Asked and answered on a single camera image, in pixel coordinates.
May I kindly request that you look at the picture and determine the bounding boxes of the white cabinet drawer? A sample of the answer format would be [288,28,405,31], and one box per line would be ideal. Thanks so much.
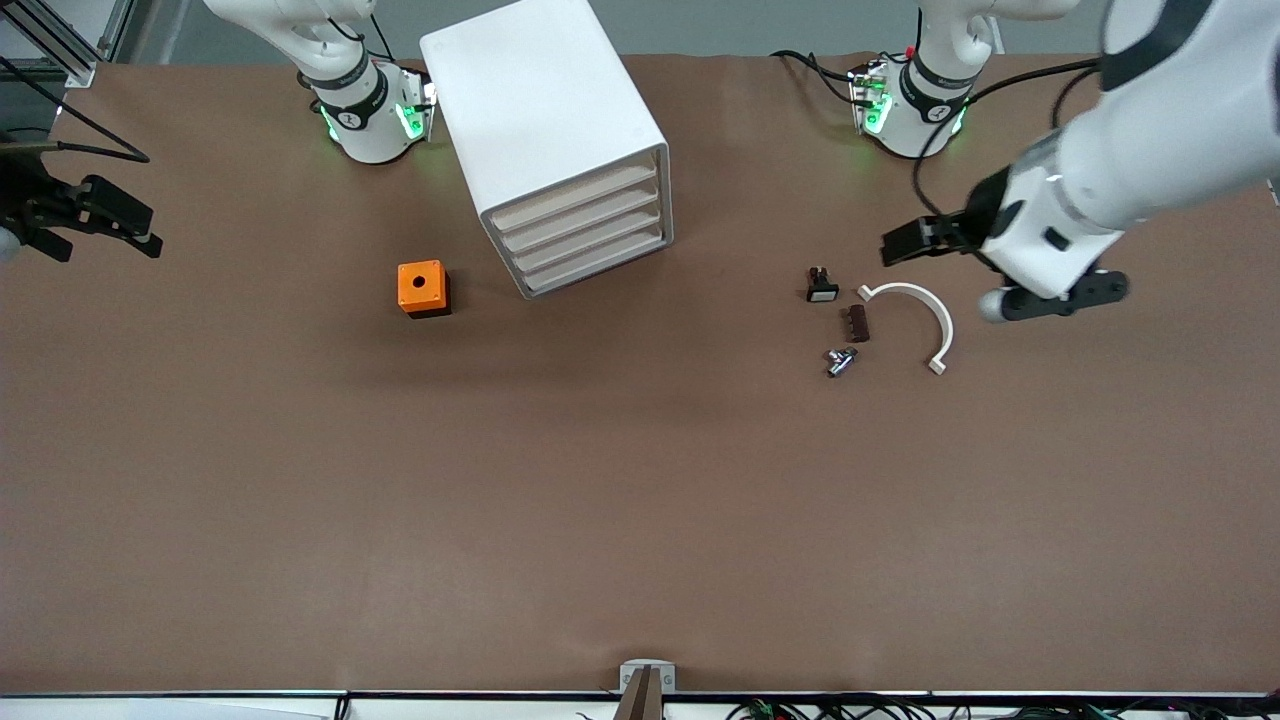
[488,163,661,233]
[515,230,669,297]
[497,187,662,253]
[505,208,664,273]

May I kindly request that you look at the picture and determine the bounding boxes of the white four-drawer cabinet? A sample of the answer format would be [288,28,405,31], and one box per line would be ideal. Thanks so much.
[419,0,675,301]

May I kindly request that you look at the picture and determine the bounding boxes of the brown table mat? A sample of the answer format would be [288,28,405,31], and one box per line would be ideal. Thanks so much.
[0,50,1280,698]

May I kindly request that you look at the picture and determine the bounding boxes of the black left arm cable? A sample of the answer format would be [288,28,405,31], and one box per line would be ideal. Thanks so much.
[912,55,1106,223]

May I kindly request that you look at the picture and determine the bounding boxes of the white curved plastic bracket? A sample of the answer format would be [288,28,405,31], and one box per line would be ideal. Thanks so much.
[857,282,956,377]

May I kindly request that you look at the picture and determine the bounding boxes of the aluminium frame post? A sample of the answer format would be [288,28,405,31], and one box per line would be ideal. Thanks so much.
[0,0,136,89]

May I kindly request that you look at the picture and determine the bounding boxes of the black base power cable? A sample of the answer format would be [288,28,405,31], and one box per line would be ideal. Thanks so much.
[768,48,863,106]

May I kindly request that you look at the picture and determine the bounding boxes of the orange button enclosure box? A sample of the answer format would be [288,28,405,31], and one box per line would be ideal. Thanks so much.
[396,259,453,320]

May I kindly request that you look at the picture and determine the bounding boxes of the tangled black cables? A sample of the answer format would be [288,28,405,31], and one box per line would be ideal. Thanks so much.
[725,695,1280,720]

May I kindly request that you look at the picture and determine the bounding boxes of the grey metal mount bracket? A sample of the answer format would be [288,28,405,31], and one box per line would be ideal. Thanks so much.
[618,658,678,720]

